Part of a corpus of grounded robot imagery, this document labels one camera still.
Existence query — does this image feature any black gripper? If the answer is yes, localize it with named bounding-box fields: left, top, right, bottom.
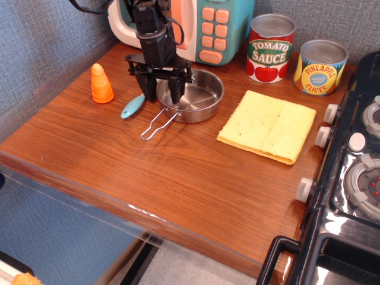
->
left=125, top=29, right=195, bottom=105

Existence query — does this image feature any stainless steel pot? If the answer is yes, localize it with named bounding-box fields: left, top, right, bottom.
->
left=141, top=69, right=225, bottom=141

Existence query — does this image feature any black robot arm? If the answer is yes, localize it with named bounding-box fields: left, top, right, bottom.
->
left=125, top=1, right=195, bottom=104

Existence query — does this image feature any yellow folded towel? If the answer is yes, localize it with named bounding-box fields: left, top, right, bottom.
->
left=217, top=90, right=316, bottom=165

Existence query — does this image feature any orange toy carrot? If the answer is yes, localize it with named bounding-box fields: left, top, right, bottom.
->
left=91, top=63, right=114, bottom=104

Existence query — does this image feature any teal toy microwave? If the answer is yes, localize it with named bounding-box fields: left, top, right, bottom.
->
left=107, top=1, right=255, bottom=66

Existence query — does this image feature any tomato sauce can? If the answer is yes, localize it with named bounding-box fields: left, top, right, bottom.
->
left=246, top=14, right=296, bottom=84

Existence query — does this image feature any pineapple slices can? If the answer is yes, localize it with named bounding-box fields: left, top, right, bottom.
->
left=293, top=39, right=349, bottom=96

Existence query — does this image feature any white stove knob middle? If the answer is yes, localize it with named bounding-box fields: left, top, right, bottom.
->
left=315, top=126, right=331, bottom=148

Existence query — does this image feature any white stove knob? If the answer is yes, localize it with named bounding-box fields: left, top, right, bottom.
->
left=324, top=104, right=339, bottom=125
left=315, top=126, right=331, bottom=148
left=296, top=178, right=314, bottom=203

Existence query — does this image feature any white stove knob upper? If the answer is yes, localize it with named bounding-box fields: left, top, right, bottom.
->
left=324, top=104, right=339, bottom=125

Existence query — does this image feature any white stove knob lower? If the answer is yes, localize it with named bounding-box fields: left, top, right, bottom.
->
left=296, top=178, right=314, bottom=203

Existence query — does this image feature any orange object bottom left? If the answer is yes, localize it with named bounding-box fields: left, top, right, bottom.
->
left=11, top=273, right=42, bottom=285

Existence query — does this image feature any black toy stove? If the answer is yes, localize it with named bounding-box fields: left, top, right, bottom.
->
left=257, top=52, right=379, bottom=284

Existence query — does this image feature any white ladle teal handle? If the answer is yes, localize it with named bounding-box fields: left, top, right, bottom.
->
left=121, top=93, right=145, bottom=119

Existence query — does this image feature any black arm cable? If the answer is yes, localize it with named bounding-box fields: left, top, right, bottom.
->
left=69, top=0, right=185, bottom=46

